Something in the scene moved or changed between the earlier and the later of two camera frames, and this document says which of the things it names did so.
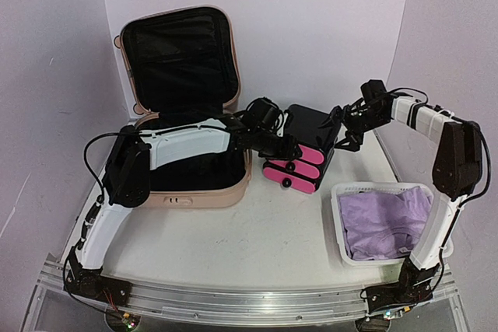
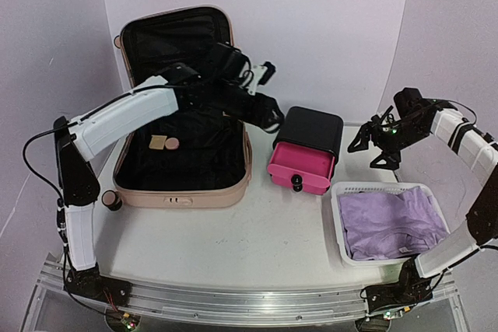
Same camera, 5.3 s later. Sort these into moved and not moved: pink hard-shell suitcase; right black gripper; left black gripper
Moved: right black gripper; left black gripper
Not moved: pink hard-shell suitcase
